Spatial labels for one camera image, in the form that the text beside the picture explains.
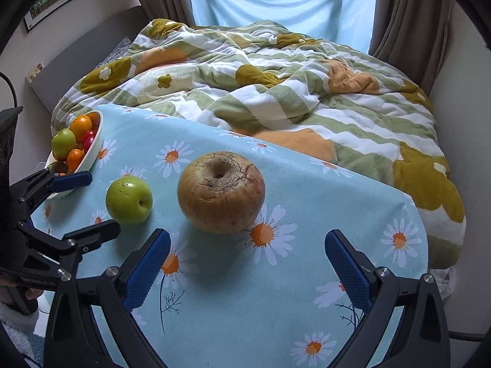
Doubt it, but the green striped flower blanket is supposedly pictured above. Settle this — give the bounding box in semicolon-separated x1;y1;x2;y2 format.
51;19;466;271

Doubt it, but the wrinkled yellow-brown apple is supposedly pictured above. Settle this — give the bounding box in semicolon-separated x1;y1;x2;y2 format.
177;152;266;235

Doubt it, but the grey patterned cloth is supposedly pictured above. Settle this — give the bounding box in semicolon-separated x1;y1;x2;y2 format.
98;36;133;67

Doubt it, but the person's left forearm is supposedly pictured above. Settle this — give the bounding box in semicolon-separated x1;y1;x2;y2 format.
0;301;44;357

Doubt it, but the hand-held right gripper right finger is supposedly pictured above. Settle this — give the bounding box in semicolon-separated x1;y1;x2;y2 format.
320;229;451;368

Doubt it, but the blue daisy print tablecloth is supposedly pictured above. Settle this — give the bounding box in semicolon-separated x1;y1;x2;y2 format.
29;103;429;368

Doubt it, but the black cable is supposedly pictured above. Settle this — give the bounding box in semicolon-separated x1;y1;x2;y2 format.
0;71;18;109

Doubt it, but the green apple with stem hollow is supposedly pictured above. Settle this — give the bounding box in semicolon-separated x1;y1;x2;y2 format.
51;128;76;156

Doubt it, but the scuffed green apple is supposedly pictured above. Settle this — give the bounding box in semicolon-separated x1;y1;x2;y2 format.
106;176;153;225

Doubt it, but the pale blue sheer curtain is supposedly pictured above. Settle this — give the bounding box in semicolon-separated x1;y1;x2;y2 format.
184;0;378;52

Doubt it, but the yellow duck print plate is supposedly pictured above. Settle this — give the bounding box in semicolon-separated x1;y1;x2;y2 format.
45;110;104;200

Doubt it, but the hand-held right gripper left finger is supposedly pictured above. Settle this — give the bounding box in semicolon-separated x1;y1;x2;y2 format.
44;229;171;368

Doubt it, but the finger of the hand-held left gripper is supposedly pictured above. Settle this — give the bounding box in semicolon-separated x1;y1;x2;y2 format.
16;219;122;274
8;168;93;209

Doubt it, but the small orange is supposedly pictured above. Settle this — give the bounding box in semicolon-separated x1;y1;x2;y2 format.
69;115;94;140

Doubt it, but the grey headboard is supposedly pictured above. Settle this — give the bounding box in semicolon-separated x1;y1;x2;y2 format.
30;6;148;115

